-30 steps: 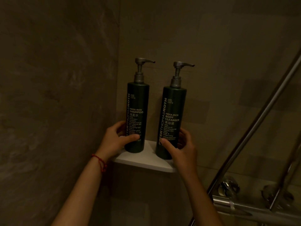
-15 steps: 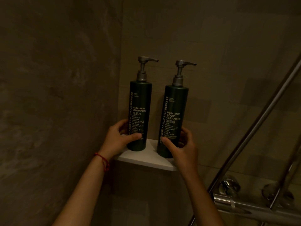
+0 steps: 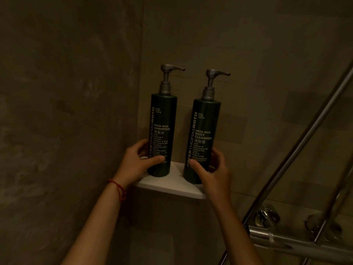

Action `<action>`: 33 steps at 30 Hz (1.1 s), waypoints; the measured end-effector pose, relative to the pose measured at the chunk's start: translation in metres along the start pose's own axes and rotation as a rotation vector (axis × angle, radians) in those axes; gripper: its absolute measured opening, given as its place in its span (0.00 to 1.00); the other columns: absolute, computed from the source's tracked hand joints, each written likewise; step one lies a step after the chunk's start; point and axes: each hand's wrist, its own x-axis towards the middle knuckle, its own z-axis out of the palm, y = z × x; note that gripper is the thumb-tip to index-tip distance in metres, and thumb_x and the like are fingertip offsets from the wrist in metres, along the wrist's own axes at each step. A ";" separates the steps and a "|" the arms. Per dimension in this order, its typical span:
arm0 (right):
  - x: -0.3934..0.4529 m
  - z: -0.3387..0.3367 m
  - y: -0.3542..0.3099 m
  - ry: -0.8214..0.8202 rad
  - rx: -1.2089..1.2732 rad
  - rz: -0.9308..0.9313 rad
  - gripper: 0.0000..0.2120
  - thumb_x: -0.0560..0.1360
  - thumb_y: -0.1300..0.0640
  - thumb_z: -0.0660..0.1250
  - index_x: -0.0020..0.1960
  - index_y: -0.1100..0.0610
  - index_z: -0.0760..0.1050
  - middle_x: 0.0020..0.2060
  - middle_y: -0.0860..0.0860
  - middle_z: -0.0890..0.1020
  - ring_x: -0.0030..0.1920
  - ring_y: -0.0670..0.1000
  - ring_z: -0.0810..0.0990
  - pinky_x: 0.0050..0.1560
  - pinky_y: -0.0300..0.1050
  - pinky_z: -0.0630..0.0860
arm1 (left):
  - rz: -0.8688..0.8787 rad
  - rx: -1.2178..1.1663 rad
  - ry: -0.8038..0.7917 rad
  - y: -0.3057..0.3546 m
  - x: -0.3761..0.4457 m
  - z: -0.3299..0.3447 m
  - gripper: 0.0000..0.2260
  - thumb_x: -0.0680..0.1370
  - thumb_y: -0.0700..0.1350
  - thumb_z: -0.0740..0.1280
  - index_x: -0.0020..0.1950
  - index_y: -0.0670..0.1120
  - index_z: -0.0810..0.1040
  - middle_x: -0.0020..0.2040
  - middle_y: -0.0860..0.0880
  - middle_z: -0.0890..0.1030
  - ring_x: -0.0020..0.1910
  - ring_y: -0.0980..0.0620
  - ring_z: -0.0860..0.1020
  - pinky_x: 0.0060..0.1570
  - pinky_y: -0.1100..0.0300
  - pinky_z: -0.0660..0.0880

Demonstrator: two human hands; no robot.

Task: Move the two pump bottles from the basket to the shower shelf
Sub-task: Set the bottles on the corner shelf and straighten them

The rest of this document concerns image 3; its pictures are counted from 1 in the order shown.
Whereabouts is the person's right hand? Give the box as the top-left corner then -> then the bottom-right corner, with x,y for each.
188,147 -> 233,206

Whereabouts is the dark green pump bottle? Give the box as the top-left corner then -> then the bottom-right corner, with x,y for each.
147,64 -> 186,178
183,69 -> 231,185

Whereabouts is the person's right forearm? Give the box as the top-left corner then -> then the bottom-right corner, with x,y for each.
210,195 -> 263,265

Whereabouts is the chrome shower mixer bar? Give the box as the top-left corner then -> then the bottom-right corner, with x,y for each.
248,225 -> 353,263

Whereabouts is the white corner shelf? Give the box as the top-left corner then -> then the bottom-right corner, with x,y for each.
133,161 -> 207,200

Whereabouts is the person's left forearm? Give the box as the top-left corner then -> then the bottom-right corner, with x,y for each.
61,178 -> 132,265

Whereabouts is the chrome wall mount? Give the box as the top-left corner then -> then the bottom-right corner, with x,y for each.
254,208 -> 281,229
304,213 -> 343,241

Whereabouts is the chrome shower hose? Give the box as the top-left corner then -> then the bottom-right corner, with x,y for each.
303,164 -> 353,265

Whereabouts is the red string bracelet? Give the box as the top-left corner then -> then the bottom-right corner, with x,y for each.
107,179 -> 127,202

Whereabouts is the person's left hand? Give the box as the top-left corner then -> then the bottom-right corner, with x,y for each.
114,139 -> 166,188

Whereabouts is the long chrome shower rail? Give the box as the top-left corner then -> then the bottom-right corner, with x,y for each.
219,62 -> 353,265

